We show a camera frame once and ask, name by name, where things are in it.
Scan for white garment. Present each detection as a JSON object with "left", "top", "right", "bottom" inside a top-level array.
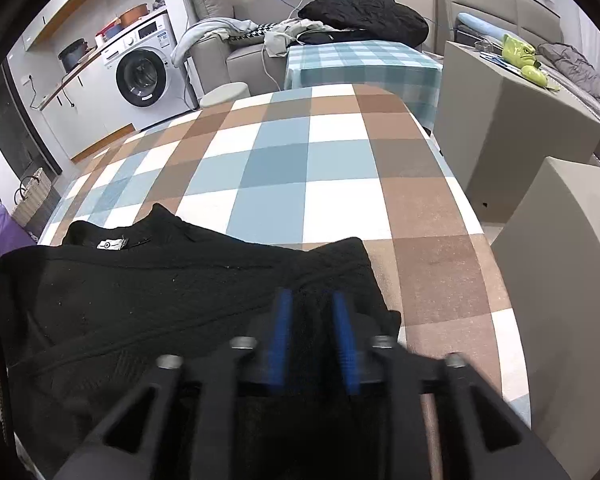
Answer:
[{"left": 262, "top": 19, "right": 326, "bottom": 57}]

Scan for teal checked tablecloth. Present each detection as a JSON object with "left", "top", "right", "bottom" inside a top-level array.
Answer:
[{"left": 284, "top": 40, "right": 443, "bottom": 133}]

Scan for grey sofa cushion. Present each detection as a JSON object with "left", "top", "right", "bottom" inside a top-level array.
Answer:
[{"left": 190, "top": 0, "right": 235, "bottom": 23}]

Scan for rounded grey cabinet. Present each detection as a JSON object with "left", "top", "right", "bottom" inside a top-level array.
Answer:
[{"left": 490, "top": 156, "right": 600, "bottom": 466}]

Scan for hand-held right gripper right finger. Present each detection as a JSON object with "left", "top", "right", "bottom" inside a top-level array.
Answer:
[{"left": 330, "top": 290, "right": 573, "bottom": 480}]

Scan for dark cooking pot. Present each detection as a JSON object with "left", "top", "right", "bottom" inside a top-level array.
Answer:
[{"left": 57, "top": 37, "right": 92, "bottom": 73}]

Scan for tall grey cabinet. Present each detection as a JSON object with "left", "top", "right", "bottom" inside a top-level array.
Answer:
[{"left": 432, "top": 40, "right": 600, "bottom": 223}]

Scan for grey sofa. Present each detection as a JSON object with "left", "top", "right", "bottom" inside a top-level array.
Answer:
[{"left": 190, "top": 0, "right": 431, "bottom": 98}]

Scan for woven basket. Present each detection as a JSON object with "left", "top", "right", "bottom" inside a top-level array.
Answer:
[{"left": 10, "top": 167, "right": 63, "bottom": 233}]

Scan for black puffer jacket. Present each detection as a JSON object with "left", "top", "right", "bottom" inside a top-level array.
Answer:
[{"left": 297, "top": 0, "right": 430, "bottom": 46}]

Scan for round grey stool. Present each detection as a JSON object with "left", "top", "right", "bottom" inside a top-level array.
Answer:
[{"left": 200, "top": 81, "right": 251, "bottom": 108}]

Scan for green toy figure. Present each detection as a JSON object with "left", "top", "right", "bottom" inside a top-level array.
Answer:
[{"left": 500, "top": 32, "right": 561, "bottom": 92}]

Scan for orange pot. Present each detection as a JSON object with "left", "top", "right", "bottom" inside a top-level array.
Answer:
[{"left": 117, "top": 4, "right": 150, "bottom": 28}]

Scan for blue pillow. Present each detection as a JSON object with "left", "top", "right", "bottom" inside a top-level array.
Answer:
[{"left": 456, "top": 12, "right": 506, "bottom": 41}]

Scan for white washing machine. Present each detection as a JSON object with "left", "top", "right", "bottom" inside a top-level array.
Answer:
[{"left": 101, "top": 12, "right": 201, "bottom": 131}]

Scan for houndstooth pillow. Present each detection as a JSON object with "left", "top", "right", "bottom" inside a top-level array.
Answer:
[{"left": 227, "top": 22, "right": 276, "bottom": 43}]

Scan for dark door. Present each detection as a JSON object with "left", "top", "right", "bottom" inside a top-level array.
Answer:
[{"left": 0, "top": 60, "right": 63, "bottom": 181}]

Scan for stacked plastic basins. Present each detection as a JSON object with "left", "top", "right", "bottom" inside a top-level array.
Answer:
[{"left": 95, "top": 19, "right": 123, "bottom": 46}]

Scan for white base cabinets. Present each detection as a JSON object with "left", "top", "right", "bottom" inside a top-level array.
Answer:
[{"left": 40, "top": 57, "right": 136, "bottom": 161}]

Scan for white wall cabinets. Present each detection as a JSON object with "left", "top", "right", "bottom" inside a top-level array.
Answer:
[{"left": 22, "top": 0, "right": 156, "bottom": 51}]

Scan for brown blue checked tablecloth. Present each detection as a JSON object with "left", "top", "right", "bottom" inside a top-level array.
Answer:
[{"left": 17, "top": 82, "right": 533, "bottom": 480}]

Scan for black t-shirt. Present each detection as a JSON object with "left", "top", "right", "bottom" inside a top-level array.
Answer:
[{"left": 0, "top": 204, "right": 403, "bottom": 480}]

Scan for grey duvet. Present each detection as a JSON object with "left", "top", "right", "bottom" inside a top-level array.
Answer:
[{"left": 537, "top": 42, "right": 600, "bottom": 121}]

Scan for grey upholstered headboard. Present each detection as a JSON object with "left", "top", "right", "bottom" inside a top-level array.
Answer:
[{"left": 435, "top": 0, "right": 566, "bottom": 58}]

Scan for black bag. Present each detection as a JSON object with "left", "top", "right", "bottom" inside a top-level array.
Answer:
[{"left": 296, "top": 30, "right": 376, "bottom": 46}]

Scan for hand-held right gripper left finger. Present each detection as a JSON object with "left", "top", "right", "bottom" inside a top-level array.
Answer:
[{"left": 55, "top": 287, "right": 296, "bottom": 480}]

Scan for purple bag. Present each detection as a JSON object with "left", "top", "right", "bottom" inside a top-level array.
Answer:
[{"left": 0, "top": 200, "right": 38, "bottom": 261}]

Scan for light grey blanket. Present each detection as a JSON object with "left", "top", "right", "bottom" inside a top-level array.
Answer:
[{"left": 171, "top": 17, "right": 261, "bottom": 68}]

